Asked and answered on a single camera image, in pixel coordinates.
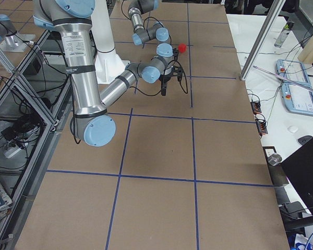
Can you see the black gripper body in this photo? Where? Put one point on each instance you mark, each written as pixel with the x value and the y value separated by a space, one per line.
pixel 175 50
pixel 165 78

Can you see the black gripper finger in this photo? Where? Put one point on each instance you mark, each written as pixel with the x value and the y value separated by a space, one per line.
pixel 163 88

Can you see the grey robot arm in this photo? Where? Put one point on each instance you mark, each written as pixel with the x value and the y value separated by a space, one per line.
pixel 148 23
pixel 72 19

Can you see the red block far side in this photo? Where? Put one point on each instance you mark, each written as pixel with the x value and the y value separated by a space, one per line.
pixel 182 47

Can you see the clear plastic bottle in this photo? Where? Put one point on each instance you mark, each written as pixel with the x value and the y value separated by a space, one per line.
pixel 284 34

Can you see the upper teach pendant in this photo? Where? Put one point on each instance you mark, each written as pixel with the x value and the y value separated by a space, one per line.
pixel 293 70

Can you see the teach pendant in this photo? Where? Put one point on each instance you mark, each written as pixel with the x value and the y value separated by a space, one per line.
pixel 293 70
pixel 297 100

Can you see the lower teach pendant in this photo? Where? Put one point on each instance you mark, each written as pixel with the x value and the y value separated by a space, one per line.
pixel 297 100

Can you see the metal cylinder cup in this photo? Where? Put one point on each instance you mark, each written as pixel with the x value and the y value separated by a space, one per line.
pixel 274 159

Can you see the black monitor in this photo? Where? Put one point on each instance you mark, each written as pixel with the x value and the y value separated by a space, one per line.
pixel 298 168

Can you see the white power strip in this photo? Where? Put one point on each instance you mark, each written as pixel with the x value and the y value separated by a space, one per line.
pixel 12 151

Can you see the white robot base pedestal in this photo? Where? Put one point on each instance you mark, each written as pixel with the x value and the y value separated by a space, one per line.
pixel 108 64

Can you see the aluminium frame post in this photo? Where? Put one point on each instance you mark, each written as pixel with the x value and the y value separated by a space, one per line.
pixel 265 29

